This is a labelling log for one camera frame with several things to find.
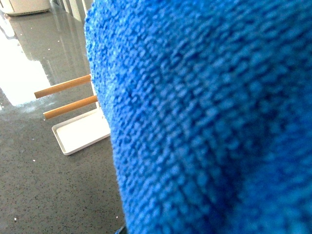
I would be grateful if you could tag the blue microfiber cloth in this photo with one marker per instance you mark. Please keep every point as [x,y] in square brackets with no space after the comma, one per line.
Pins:
[209,103]

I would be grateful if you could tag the white towel rack with tray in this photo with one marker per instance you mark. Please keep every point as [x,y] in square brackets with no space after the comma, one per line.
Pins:
[81,131]

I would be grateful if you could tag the white appliance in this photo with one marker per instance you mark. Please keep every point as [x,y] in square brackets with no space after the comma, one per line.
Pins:
[24,7]

